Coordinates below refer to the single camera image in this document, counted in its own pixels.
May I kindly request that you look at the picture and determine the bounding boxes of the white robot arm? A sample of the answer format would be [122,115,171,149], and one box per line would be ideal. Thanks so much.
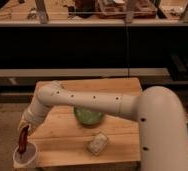
[18,81,188,171]

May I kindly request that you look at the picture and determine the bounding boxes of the wooden workbench shelf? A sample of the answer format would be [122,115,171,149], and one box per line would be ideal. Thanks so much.
[0,0,188,27]

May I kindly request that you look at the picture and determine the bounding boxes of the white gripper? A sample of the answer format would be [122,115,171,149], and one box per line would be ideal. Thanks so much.
[18,113,40,135]

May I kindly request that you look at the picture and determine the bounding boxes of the wooden table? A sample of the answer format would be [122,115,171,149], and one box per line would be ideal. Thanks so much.
[13,77,145,169]

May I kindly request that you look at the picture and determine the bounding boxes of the white ceramic cup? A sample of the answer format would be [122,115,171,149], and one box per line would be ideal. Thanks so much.
[12,142,38,168]

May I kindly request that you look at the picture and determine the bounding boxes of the green ceramic bowl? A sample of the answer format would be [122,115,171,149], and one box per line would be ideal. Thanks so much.
[74,108,104,126]

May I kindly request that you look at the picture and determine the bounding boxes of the white wrapped packet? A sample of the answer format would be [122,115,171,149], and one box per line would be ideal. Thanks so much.
[87,132,109,155]

